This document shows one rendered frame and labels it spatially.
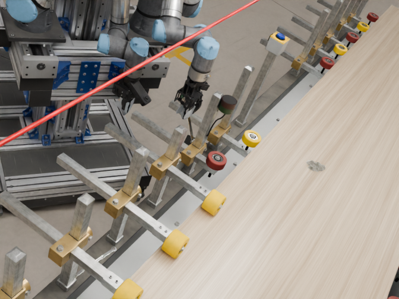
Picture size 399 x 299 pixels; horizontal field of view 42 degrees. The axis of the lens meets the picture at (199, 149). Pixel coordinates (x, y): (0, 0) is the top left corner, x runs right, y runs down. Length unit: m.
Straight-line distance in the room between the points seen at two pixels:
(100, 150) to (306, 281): 1.52
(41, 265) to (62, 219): 0.30
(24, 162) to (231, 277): 1.46
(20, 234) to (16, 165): 0.35
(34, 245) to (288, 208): 1.33
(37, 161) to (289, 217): 1.41
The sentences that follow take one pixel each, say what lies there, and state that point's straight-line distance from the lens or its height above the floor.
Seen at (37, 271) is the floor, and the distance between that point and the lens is 2.65.
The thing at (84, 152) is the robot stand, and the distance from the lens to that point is 2.90.
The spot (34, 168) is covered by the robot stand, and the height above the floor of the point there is 0.21.
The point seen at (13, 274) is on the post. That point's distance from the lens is 1.36.
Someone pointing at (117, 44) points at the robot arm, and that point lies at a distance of 2.04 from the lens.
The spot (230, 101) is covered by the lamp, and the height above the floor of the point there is 1.15.
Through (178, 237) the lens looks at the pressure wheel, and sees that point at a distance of 1.63.
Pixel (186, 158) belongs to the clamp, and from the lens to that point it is 2.08.
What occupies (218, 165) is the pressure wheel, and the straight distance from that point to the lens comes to 2.03.
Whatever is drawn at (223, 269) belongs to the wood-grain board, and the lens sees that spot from 1.72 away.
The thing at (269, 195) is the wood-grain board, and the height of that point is 0.90.
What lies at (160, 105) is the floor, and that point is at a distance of 3.71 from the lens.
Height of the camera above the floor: 2.23
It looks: 40 degrees down
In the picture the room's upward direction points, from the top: 23 degrees clockwise
